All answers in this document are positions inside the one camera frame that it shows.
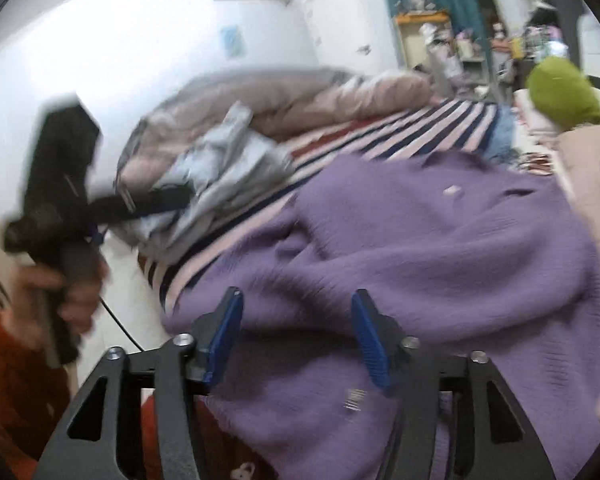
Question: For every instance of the white door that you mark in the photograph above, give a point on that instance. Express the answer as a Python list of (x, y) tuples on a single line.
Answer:
[(340, 25)]

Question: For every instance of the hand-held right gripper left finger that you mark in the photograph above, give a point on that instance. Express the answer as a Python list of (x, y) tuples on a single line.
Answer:
[(223, 329)]

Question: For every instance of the striped bed sheet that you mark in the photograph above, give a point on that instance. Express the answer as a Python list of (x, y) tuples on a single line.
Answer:
[(330, 145)]

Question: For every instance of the person's left hand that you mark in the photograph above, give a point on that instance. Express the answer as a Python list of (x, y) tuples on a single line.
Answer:
[(45, 295)]

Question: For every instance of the pink beige duvet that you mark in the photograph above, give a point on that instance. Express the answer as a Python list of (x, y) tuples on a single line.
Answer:
[(280, 105)]

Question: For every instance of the grey crumpled garment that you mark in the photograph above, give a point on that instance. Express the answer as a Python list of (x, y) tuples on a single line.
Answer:
[(215, 180)]

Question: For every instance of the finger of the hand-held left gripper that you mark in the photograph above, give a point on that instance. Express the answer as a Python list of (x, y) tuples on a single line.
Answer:
[(140, 204)]

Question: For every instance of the green pillow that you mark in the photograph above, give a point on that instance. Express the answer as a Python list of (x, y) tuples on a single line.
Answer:
[(564, 94)]

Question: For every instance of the person's left forearm orange sleeve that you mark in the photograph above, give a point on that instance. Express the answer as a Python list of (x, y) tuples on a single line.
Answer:
[(25, 400)]

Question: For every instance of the purple knit sweater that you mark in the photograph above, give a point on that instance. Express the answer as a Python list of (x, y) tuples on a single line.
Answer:
[(410, 280)]

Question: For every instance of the cluttered yellow shelf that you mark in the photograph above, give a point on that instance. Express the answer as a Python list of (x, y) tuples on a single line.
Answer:
[(432, 35)]

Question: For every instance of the beige cushion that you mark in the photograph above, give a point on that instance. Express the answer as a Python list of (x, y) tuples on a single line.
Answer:
[(587, 180)]

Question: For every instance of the blue wall poster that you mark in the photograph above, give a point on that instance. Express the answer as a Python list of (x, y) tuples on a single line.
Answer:
[(232, 42)]

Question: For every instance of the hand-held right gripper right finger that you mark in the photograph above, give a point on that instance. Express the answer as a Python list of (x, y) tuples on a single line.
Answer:
[(371, 336)]

